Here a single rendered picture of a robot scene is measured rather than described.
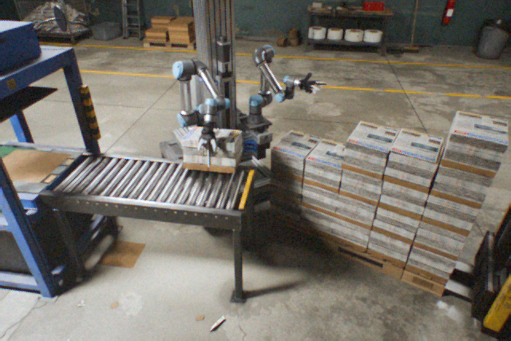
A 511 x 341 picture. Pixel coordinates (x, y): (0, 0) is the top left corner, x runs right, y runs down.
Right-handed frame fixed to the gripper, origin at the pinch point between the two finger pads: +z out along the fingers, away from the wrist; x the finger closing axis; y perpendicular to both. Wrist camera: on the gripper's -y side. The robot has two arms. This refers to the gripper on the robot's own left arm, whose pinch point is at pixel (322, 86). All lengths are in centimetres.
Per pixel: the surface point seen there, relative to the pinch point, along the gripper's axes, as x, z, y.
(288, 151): 48, -3, 35
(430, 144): 14, 88, 15
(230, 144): 92, -22, 7
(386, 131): 13, 58, 15
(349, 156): 44, 44, 23
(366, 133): 26, 48, 14
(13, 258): 216, -129, 68
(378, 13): -529, -137, 108
